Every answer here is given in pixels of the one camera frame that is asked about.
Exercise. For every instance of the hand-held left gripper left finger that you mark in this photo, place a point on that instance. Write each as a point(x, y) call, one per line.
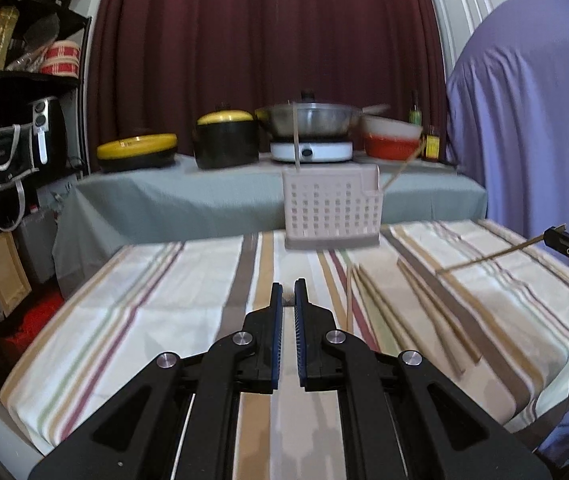
point(277, 340)

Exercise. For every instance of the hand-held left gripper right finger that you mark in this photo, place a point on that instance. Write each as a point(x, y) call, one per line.
point(300, 340)

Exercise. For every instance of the wooden chopstick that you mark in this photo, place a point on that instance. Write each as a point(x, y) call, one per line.
point(404, 165)
point(489, 256)
point(447, 310)

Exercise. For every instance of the white perforated utensil holder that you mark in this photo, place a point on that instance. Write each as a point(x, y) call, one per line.
point(332, 205)

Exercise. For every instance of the purple cloth cover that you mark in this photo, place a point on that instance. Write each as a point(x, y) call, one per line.
point(529, 125)

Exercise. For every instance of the striped tablecloth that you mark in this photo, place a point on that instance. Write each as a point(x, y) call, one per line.
point(139, 310)

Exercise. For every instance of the grey tablecloth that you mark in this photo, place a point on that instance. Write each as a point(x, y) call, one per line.
point(179, 200)

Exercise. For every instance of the sauce jar yellow label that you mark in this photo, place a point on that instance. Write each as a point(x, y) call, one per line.
point(432, 145)

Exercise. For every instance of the white induction cooker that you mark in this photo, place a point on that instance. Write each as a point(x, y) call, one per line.
point(312, 151)

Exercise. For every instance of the black pot yellow lid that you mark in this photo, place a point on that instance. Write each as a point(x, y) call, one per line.
point(227, 142)

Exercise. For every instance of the green sauce bottle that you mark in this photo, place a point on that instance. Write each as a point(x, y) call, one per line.
point(416, 112)

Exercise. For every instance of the red colander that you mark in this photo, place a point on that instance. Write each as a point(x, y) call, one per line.
point(389, 147)

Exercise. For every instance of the white bowl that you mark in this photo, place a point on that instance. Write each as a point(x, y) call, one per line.
point(392, 127)

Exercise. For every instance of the steel wok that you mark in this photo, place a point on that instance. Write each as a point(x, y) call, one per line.
point(309, 122)

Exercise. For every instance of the flat black pan yellow lid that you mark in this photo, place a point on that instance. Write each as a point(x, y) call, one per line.
point(137, 152)

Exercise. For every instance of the glass wok lid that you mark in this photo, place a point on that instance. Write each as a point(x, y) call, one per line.
point(307, 100)

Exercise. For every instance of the white door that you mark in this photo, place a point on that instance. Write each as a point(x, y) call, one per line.
point(464, 5)

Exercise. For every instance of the maroon curtain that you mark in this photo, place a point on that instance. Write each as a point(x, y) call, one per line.
point(244, 35)

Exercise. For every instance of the black air fryer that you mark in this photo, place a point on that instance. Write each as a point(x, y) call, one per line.
point(47, 130)

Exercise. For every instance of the black shelf unit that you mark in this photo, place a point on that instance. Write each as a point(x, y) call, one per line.
point(72, 85)

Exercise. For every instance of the red striped round tin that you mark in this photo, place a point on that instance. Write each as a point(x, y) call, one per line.
point(60, 60)

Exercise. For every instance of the clear plastic bag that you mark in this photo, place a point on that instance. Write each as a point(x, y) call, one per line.
point(34, 40)

